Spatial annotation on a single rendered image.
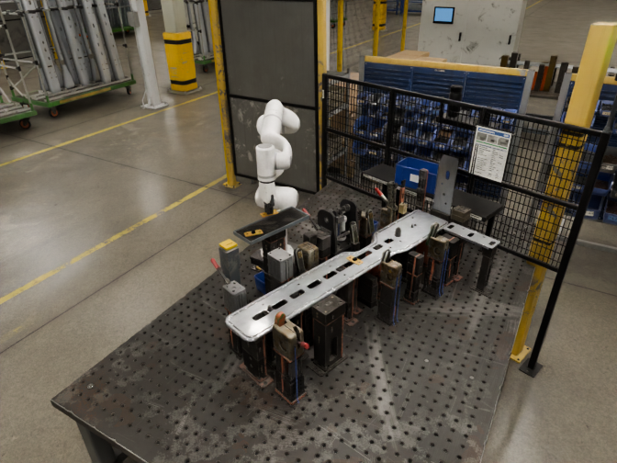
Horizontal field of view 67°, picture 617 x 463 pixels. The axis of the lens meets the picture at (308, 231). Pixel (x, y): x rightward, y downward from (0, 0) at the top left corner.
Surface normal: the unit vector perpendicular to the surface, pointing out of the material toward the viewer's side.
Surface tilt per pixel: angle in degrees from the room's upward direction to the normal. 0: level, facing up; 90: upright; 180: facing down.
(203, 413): 0
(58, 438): 0
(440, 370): 0
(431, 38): 90
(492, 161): 90
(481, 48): 90
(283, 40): 90
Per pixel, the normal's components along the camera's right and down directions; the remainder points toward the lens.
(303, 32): -0.50, 0.44
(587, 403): -0.01, -0.86
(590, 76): -0.72, 0.38
